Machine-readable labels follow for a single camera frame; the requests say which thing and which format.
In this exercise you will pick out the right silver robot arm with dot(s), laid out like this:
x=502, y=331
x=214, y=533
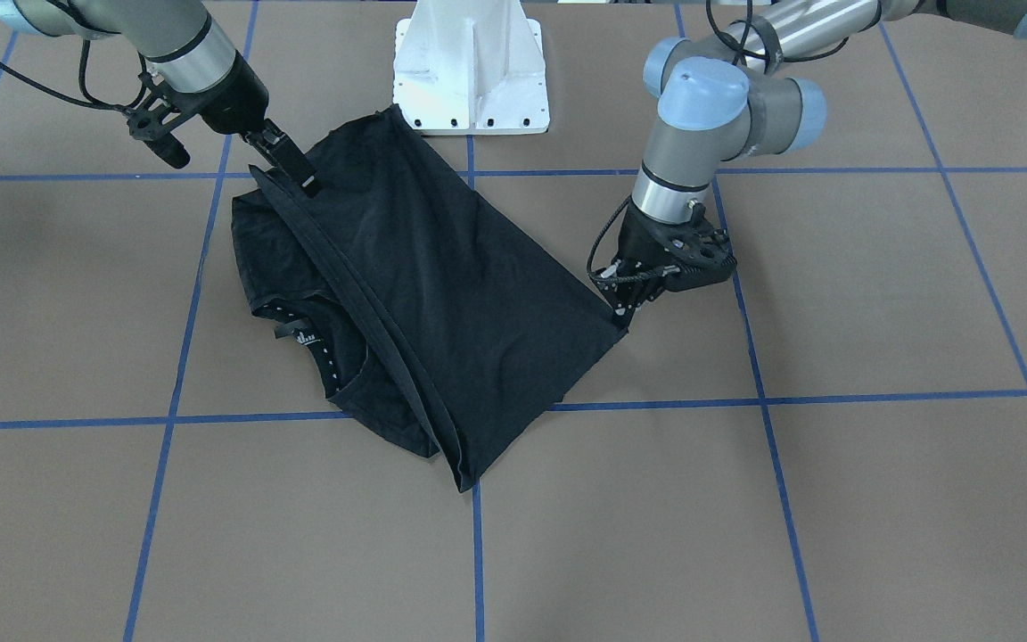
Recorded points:
x=190, y=68

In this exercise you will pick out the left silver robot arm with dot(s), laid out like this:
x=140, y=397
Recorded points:
x=720, y=99

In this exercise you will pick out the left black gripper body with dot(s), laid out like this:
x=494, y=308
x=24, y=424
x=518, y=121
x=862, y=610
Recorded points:
x=637, y=239

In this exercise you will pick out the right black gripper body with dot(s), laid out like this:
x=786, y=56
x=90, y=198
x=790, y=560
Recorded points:
x=240, y=104

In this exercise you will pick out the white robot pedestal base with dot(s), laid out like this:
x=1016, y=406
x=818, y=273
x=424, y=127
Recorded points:
x=471, y=68

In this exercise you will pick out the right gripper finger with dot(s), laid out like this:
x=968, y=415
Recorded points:
x=279, y=149

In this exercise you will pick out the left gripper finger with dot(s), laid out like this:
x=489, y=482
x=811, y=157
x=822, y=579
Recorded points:
x=626, y=303

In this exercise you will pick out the black printed t-shirt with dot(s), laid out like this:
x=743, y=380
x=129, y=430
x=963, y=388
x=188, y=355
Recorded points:
x=433, y=320

